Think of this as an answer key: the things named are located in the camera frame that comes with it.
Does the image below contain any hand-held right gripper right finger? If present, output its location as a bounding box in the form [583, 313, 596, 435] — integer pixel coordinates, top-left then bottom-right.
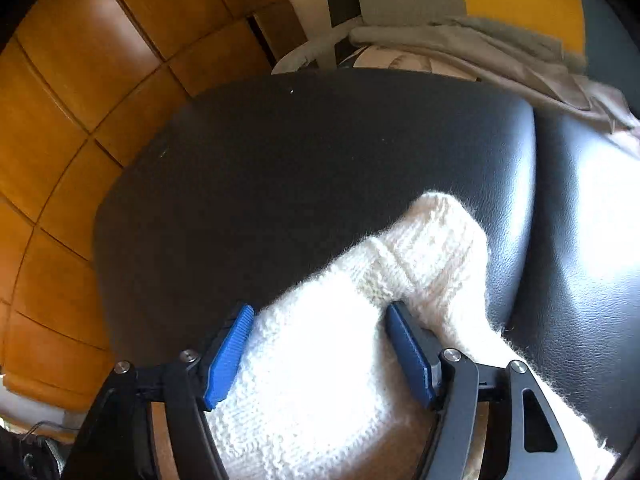
[385, 301, 618, 480]

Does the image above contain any beige cloth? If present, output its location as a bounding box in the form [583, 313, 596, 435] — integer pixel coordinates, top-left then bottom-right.
[349, 15, 640, 136]

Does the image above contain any white laundry basket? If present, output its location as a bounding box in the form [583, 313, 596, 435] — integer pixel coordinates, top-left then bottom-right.
[271, 22, 481, 83]

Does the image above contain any white knit sweater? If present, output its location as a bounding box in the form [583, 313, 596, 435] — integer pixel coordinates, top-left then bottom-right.
[205, 190, 618, 480]

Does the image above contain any black leather chair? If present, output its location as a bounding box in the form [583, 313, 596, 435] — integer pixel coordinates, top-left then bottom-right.
[92, 67, 640, 461]

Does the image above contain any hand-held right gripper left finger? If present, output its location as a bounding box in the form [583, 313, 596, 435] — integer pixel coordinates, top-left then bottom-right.
[60, 302, 256, 480]

